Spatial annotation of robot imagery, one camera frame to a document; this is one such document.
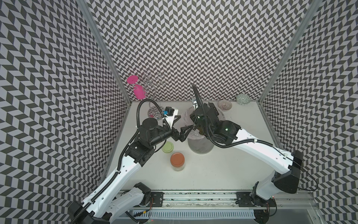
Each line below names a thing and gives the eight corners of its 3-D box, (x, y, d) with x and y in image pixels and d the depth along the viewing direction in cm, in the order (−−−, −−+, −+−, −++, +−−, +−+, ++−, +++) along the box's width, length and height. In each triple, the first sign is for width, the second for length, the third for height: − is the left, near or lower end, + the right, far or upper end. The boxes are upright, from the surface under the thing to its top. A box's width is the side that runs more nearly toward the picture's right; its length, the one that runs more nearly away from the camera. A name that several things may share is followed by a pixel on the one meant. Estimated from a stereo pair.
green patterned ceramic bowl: (237, 106, 116) (239, 102, 112) (235, 97, 122) (236, 94, 118) (251, 106, 116) (253, 102, 112) (247, 97, 122) (249, 94, 118)
